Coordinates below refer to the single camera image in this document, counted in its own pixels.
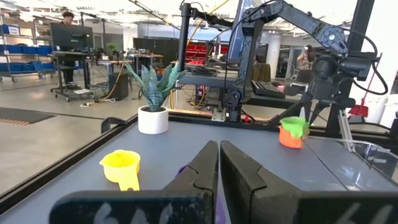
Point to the person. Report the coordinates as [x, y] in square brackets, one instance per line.
[304, 60]
[66, 18]

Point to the yellow measuring cup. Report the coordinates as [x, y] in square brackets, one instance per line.
[119, 168]

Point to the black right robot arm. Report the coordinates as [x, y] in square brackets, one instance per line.
[248, 46]

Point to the black keyboard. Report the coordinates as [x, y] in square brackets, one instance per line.
[267, 89]

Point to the blue storage bin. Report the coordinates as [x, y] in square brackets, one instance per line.
[6, 30]
[16, 67]
[14, 49]
[43, 66]
[45, 50]
[29, 50]

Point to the clear glass baking dish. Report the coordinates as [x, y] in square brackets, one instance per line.
[376, 158]

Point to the black floor mat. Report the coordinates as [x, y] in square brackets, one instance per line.
[21, 115]

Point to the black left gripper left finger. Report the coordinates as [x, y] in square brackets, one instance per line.
[186, 205]

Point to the purple measuring cup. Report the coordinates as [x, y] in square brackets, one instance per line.
[220, 214]

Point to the snake plant in white pot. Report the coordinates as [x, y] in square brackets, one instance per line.
[153, 121]

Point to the black monitor pole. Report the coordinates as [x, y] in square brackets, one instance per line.
[184, 37]

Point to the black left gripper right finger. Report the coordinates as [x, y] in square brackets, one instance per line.
[264, 202]

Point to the metal shelf rack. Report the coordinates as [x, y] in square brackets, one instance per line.
[31, 57]

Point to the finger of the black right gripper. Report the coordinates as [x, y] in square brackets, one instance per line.
[308, 112]
[317, 110]

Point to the black monitor on rolling stand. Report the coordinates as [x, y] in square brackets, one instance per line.
[71, 37]

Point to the red parts bin rack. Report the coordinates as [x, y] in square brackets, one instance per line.
[196, 54]

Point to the black corner bracket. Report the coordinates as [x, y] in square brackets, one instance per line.
[107, 122]

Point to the silver aluminium bar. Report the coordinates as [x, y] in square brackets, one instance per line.
[345, 130]

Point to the tilted computer monitor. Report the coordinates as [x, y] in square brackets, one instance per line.
[237, 34]

